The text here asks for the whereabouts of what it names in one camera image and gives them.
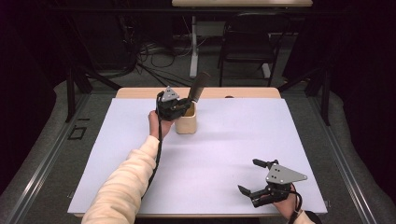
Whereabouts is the black spatula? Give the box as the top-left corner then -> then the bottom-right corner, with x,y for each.
186,72 -> 211,118

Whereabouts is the white-legged wooden desk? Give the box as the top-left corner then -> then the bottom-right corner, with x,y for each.
171,0 -> 314,79

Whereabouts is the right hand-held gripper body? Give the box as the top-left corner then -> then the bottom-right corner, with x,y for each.
251,159 -> 309,208

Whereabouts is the white table mat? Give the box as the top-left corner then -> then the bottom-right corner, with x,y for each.
66,97 -> 329,216

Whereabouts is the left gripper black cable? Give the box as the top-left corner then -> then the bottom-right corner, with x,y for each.
140,91 -> 165,201

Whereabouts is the person's left hand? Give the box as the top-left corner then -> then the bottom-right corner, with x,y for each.
148,109 -> 175,140

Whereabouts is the square wooden utensil holder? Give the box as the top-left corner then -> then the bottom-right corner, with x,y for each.
174,101 -> 198,135

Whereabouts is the black folding chair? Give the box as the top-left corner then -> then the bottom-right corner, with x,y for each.
218,12 -> 292,88

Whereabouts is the person's right hand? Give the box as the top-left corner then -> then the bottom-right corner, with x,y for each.
271,186 -> 303,220

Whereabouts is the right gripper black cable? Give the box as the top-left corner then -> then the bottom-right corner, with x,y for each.
288,183 -> 304,224

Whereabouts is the black metal stand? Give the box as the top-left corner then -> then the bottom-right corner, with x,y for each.
64,12 -> 123,123
277,60 -> 332,127

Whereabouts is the aluminium floor rail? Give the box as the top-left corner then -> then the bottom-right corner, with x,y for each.
4,92 -> 92,224
306,92 -> 380,224

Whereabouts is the bundle of floor cables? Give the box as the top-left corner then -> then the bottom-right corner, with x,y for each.
122,36 -> 207,89

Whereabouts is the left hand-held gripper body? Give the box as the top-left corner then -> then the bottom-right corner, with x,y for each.
155,85 -> 191,122

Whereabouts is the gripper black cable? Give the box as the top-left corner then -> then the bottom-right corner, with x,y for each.
288,183 -> 304,224
140,91 -> 165,201

